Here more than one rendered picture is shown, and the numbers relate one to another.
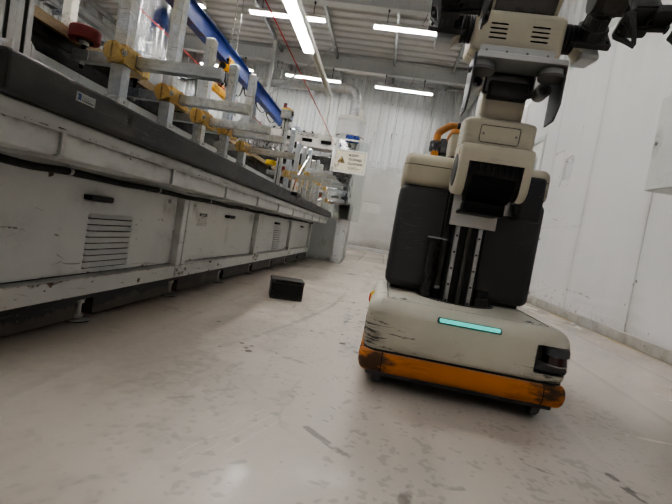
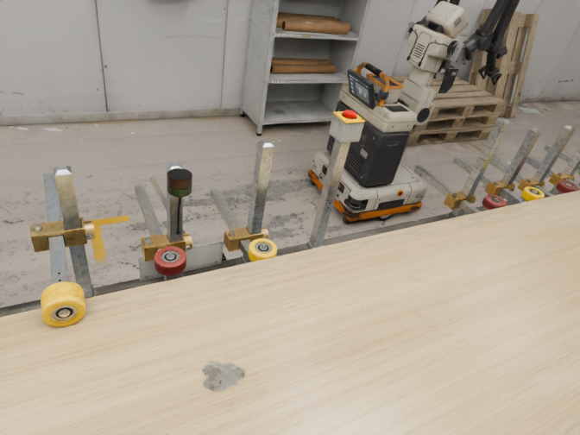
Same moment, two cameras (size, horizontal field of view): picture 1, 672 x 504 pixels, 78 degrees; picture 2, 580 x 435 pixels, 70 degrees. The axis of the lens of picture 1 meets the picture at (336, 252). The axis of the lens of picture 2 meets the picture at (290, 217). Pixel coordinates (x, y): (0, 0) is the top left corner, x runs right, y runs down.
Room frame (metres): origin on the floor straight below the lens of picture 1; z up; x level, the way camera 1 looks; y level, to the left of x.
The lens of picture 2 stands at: (3.69, 1.32, 1.67)
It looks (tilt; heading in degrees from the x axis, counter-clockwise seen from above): 36 degrees down; 231
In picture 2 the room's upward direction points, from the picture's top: 12 degrees clockwise
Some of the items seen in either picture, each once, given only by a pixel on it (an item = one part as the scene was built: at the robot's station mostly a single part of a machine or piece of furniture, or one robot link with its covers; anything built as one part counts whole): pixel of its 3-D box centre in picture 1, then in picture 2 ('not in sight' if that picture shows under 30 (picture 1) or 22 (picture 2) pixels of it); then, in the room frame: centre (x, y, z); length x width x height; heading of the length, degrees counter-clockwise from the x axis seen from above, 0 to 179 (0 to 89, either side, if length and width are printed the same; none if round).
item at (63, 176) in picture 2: (301, 174); (77, 248); (3.62, 0.41, 0.89); 0.04 x 0.04 x 0.48; 84
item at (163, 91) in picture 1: (171, 97); (562, 178); (1.40, 0.63, 0.81); 0.14 x 0.06 x 0.05; 174
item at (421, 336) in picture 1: (447, 330); (366, 180); (1.56, -0.47, 0.16); 0.67 x 0.64 x 0.25; 174
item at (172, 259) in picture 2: not in sight; (170, 270); (3.42, 0.54, 0.85); 0.08 x 0.08 x 0.11
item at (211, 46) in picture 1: (203, 100); (542, 172); (1.63, 0.61, 0.88); 0.04 x 0.04 x 0.48; 84
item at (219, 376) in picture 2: not in sight; (223, 373); (3.45, 0.91, 0.91); 0.09 x 0.07 x 0.02; 151
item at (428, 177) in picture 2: (254, 150); (449, 193); (2.16, 0.50, 0.80); 0.43 x 0.03 x 0.04; 84
